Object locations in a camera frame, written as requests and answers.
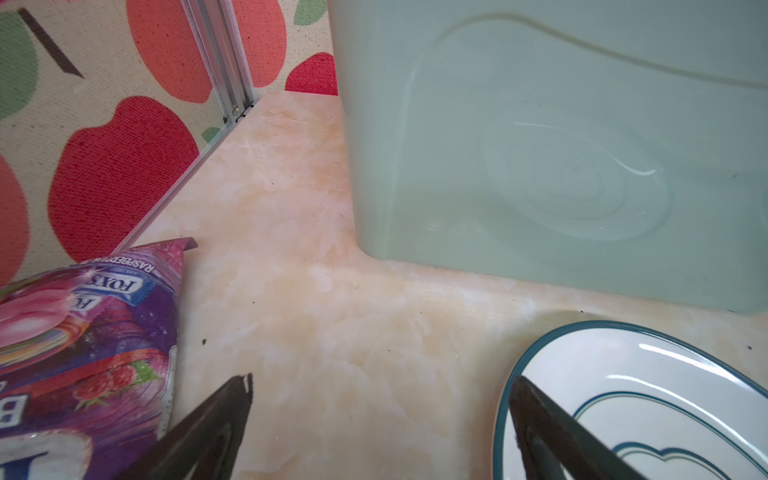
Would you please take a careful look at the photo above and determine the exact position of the mint green plastic bin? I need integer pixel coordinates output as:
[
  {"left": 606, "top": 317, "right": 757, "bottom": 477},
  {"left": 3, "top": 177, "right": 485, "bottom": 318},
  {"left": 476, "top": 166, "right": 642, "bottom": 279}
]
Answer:
[{"left": 328, "top": 1, "right": 767, "bottom": 313}]

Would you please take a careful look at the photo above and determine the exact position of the white plate teal cloud outline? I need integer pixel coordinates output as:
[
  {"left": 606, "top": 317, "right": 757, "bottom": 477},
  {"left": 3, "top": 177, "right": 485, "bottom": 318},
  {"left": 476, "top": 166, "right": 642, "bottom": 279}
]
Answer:
[{"left": 491, "top": 320, "right": 767, "bottom": 479}]

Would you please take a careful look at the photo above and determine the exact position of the left aluminium frame post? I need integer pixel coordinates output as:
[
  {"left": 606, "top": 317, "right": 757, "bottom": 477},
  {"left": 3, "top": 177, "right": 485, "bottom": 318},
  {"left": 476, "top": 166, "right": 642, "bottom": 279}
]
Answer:
[{"left": 116, "top": 1, "right": 258, "bottom": 250}]

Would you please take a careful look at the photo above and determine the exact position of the purple Fox's candy bag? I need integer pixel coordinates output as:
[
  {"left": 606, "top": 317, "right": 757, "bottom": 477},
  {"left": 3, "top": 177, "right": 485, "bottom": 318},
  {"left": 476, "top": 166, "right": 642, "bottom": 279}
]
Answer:
[{"left": 1, "top": 237, "right": 196, "bottom": 479}]

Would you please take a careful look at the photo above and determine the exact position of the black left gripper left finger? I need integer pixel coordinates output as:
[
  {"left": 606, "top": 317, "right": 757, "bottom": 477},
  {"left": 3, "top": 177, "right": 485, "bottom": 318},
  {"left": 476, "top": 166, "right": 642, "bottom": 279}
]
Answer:
[{"left": 117, "top": 374, "right": 253, "bottom": 479}]

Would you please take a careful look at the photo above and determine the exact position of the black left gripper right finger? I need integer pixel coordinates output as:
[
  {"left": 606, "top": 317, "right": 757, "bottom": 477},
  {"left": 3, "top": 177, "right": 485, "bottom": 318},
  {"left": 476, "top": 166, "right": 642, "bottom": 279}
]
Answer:
[{"left": 508, "top": 376, "right": 643, "bottom": 479}]

